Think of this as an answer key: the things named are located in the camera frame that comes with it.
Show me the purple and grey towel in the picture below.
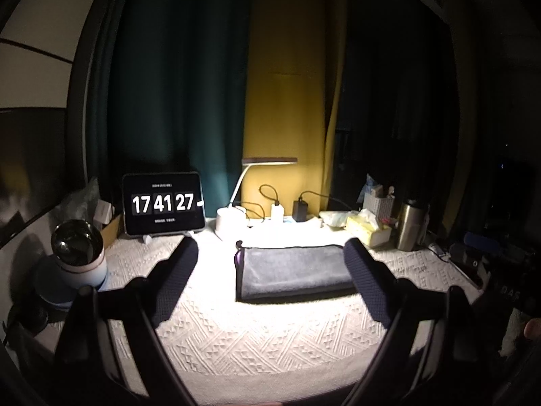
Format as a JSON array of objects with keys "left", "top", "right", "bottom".
[{"left": 235, "top": 241, "right": 357, "bottom": 303}]

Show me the white tablet stand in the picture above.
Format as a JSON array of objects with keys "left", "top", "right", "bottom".
[{"left": 141, "top": 230, "right": 195, "bottom": 245}]

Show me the cardboard box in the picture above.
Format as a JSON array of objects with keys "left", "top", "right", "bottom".
[{"left": 101, "top": 215, "right": 124, "bottom": 249}]

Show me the black tablet showing clock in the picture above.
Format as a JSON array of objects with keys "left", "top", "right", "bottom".
[{"left": 122, "top": 172, "right": 205, "bottom": 237}]

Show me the stainless steel tumbler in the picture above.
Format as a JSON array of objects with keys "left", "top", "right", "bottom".
[{"left": 396, "top": 200, "right": 425, "bottom": 251}]

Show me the white textured tablecloth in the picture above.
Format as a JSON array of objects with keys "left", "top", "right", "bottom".
[{"left": 104, "top": 220, "right": 480, "bottom": 405}]

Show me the yellow tissue box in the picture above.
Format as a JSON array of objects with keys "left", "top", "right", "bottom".
[{"left": 346, "top": 209, "right": 392, "bottom": 247}]

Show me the white desk lamp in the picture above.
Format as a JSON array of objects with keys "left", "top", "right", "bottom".
[{"left": 215, "top": 157, "right": 298, "bottom": 242}]

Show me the white perforated organizer basket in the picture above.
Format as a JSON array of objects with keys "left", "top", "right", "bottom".
[{"left": 363, "top": 193, "right": 394, "bottom": 220}]

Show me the wet wipes plastic pack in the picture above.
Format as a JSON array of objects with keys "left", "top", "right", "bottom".
[{"left": 319, "top": 211, "right": 356, "bottom": 230}]

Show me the white power strip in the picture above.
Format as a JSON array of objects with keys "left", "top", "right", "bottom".
[{"left": 247, "top": 216, "right": 323, "bottom": 228}]

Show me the white charger plug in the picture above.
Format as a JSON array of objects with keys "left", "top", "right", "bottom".
[{"left": 270, "top": 203, "right": 284, "bottom": 223}]

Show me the black charger plug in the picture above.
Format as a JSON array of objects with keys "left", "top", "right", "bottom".
[{"left": 291, "top": 197, "right": 308, "bottom": 222}]

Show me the teal curtain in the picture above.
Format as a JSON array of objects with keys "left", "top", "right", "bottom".
[{"left": 86, "top": 0, "right": 253, "bottom": 216}]

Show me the yellow curtain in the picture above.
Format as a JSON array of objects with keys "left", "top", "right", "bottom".
[{"left": 243, "top": 0, "right": 346, "bottom": 215}]

